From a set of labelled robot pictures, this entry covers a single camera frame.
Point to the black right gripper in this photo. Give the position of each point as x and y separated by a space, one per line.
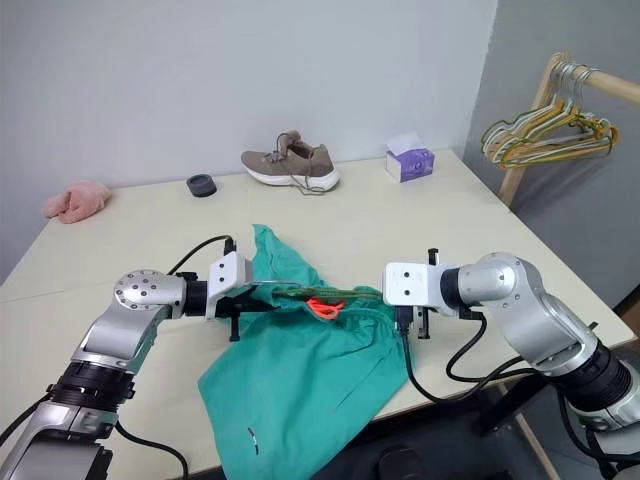
424 322

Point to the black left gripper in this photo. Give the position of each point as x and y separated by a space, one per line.
242 302

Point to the green shorts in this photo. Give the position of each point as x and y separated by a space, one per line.
300 370

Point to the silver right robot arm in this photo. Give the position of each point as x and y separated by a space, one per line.
545 320

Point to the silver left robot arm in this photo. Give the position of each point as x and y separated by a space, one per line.
125 320

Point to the brown sneaker white sole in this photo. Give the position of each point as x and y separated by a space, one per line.
295 162

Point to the purple tissue box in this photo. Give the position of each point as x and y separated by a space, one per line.
412 162

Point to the pink fluffy cloth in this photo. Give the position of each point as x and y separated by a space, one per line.
75 202

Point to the hangers on wooden rack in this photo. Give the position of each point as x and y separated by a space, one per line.
615 82

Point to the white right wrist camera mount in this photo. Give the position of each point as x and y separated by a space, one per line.
407 285

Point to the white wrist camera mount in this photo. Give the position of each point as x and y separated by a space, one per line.
407 285
227 277

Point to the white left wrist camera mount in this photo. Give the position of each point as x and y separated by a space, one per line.
227 277

